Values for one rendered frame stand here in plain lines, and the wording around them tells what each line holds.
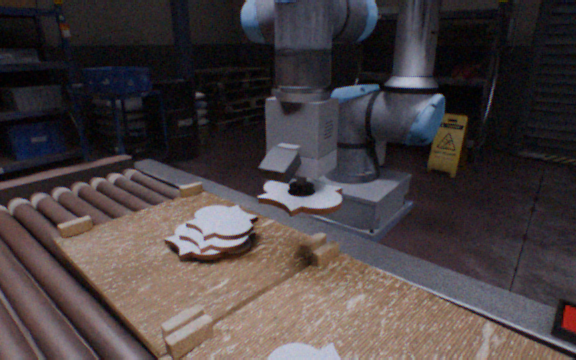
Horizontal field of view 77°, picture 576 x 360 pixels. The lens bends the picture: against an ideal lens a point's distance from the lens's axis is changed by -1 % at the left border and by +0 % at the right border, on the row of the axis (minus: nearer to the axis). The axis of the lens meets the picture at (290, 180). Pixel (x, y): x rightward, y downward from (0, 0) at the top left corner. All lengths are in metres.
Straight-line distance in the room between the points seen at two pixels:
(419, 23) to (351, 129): 0.27
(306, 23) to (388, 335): 0.41
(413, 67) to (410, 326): 0.52
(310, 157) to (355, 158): 0.42
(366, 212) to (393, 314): 0.34
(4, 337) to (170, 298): 0.22
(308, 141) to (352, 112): 0.40
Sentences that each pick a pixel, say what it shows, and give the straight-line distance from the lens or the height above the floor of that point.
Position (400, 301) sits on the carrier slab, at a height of 0.94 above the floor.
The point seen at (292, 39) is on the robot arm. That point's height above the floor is 1.30.
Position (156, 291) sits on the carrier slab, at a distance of 0.62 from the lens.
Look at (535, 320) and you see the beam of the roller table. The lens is 0.67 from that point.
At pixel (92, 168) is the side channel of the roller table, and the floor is 0.95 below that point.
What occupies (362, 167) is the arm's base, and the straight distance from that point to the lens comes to 0.93.
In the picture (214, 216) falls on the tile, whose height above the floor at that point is 0.98.
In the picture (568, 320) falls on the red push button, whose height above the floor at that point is 0.93.
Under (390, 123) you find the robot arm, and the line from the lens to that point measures 0.84.
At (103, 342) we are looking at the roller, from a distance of 0.59.
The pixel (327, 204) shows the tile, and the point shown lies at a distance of 0.52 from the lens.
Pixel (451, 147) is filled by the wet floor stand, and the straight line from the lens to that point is 4.01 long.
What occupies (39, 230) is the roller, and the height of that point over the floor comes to 0.91.
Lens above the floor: 1.29
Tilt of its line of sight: 21 degrees down
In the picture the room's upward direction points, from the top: straight up
